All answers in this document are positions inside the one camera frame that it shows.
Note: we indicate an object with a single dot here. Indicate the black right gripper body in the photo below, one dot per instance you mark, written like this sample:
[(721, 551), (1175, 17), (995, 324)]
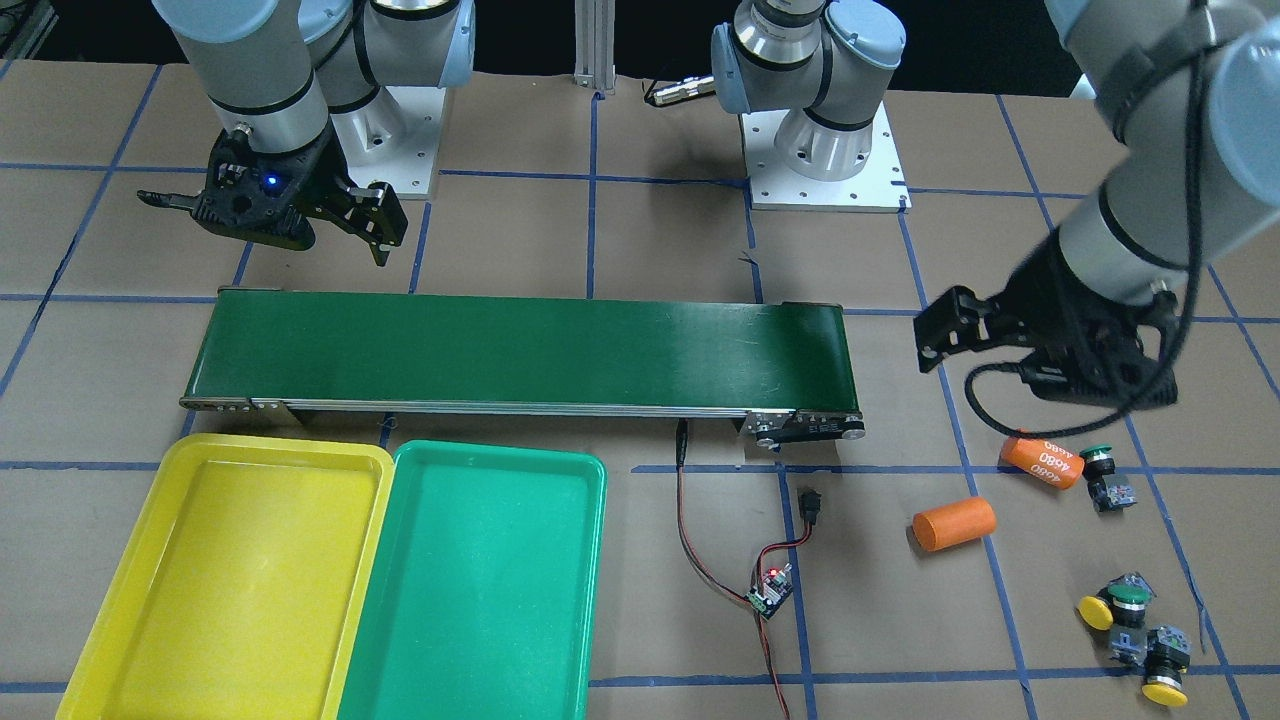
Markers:
[(322, 190)]

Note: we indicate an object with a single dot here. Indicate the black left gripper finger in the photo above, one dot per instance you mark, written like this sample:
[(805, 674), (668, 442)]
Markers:
[(959, 321)]

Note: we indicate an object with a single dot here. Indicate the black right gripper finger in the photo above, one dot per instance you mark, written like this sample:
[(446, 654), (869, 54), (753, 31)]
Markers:
[(373, 214), (177, 201)]

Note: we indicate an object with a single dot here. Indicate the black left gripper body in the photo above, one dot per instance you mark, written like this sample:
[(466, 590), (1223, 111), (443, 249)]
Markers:
[(1040, 292)]

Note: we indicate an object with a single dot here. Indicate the orange cylinder with white text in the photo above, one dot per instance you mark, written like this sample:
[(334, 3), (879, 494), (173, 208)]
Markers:
[(1044, 460)]

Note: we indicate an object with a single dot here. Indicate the plain orange cylinder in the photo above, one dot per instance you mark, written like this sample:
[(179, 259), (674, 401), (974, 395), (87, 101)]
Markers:
[(955, 523)]

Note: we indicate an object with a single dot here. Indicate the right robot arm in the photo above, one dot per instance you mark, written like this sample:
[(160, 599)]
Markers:
[(303, 91)]

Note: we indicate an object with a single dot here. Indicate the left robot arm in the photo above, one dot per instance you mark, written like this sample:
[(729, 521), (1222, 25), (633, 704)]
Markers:
[(1189, 88)]

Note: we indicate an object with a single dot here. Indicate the green push button by cylinder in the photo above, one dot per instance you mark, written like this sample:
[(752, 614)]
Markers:
[(1109, 490)]

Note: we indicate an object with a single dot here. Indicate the green conveyor belt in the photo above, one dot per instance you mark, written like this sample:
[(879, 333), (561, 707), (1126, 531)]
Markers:
[(781, 372)]

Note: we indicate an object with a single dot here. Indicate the black barrel plug connector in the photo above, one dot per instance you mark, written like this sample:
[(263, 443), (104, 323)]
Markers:
[(809, 504)]

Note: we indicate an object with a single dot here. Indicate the green push button in cluster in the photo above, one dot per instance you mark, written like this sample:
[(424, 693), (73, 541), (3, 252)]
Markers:
[(1128, 598)]

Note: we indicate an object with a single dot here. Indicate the yellow push button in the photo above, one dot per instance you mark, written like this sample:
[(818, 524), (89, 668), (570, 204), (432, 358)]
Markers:
[(1095, 612), (1163, 655)]

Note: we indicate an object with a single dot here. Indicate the small green circuit board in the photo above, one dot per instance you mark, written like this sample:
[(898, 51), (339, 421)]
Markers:
[(771, 591)]

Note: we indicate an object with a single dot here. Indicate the yellow plastic tray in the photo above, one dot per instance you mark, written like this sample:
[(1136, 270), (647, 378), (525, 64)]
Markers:
[(240, 591)]

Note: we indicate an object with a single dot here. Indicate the green plastic tray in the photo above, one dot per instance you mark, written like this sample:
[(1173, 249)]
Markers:
[(481, 601)]

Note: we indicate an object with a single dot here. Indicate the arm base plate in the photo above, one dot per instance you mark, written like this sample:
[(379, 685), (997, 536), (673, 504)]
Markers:
[(794, 164), (395, 139)]

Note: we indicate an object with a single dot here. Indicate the aluminium frame post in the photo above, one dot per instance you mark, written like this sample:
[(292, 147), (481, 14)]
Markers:
[(595, 24)]

